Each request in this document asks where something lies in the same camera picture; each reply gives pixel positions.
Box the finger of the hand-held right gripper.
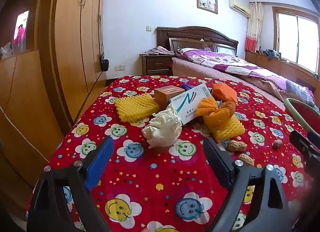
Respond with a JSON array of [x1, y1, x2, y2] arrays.
[[307, 129, 320, 145], [289, 130, 320, 173]]

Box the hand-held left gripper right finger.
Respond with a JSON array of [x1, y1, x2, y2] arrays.
[[202, 137, 293, 232]]

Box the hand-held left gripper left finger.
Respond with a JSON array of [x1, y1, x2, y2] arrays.
[[26, 136, 115, 232]]

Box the white and teal medicine box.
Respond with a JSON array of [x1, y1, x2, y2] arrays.
[[169, 83, 213, 125]]

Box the yellow foam fruit net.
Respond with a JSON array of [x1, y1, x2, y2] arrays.
[[212, 114, 245, 141], [114, 92, 160, 122]]

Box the peanut shell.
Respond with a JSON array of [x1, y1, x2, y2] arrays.
[[227, 140, 247, 152], [237, 154, 255, 167]]

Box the orange crumpled bag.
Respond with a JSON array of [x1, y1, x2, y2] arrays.
[[195, 97, 237, 129]]

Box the blue plaid blanket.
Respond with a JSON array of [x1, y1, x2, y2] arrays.
[[285, 80, 315, 107]]

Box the red smiley flower tablecloth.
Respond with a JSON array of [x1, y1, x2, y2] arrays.
[[27, 75, 315, 232]]

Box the white crumpled tissue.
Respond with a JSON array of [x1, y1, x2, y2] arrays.
[[141, 103, 183, 149]]

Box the orange foam fruit net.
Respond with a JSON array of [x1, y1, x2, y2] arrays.
[[212, 83, 238, 105]]

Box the pink ruffled blanket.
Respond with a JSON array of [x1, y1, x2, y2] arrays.
[[240, 74, 288, 100]]

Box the long wooden window cabinet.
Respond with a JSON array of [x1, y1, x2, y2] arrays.
[[244, 50, 320, 92]]

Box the small brown cardboard box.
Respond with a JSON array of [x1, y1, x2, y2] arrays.
[[154, 85, 184, 110]]

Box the dark green clothes pile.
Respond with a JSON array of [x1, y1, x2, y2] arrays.
[[262, 49, 280, 60]]

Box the purple patchwork quilt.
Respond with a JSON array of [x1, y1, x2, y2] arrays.
[[187, 53, 288, 92]]

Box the wood-framed window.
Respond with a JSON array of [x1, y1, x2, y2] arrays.
[[272, 7, 320, 70]]

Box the purple and pink pillow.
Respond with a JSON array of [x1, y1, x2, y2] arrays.
[[176, 47, 218, 58]]

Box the dark wooden nightstand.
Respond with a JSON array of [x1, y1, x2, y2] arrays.
[[139, 54, 174, 76]]

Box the wooden wardrobe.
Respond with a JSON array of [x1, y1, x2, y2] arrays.
[[0, 0, 108, 222]]

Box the pink folded clothes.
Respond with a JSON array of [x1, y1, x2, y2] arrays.
[[139, 46, 175, 56]]

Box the white and red curtain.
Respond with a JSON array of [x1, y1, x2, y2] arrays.
[[245, 2, 264, 52]]

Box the dark wooden bed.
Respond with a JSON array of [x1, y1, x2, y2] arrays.
[[155, 26, 320, 112]]

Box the upright phone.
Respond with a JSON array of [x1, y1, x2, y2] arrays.
[[12, 10, 30, 52]]

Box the white cable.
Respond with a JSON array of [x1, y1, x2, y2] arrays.
[[0, 105, 49, 162]]

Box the wall air conditioner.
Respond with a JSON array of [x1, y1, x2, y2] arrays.
[[229, 0, 251, 17]]

